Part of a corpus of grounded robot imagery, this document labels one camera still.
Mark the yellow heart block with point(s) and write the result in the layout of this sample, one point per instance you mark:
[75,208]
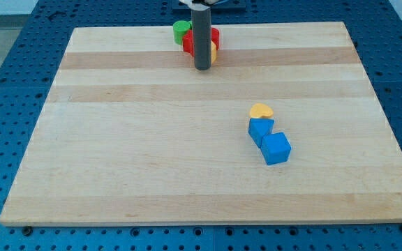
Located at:
[261,111]

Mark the blue triangular block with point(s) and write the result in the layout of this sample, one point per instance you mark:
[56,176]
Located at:
[259,128]

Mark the light wooden board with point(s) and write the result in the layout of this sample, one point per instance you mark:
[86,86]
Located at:
[132,134]

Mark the blue cube block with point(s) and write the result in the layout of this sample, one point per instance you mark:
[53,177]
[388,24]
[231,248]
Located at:
[275,148]

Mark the yellow block behind rod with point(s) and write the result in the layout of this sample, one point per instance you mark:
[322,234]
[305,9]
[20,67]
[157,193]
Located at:
[213,52]

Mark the red block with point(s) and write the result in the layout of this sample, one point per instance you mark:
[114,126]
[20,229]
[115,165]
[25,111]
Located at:
[188,40]

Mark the green cylinder block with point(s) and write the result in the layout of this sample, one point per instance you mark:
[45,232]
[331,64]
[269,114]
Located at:
[180,28]

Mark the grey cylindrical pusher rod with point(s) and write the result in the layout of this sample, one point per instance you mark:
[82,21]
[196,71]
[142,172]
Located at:
[201,28]

